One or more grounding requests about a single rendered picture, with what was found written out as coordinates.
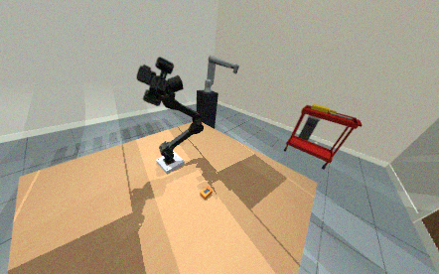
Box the orange block with dark blue square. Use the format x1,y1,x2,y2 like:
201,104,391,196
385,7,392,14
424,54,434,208
200,187,213,200

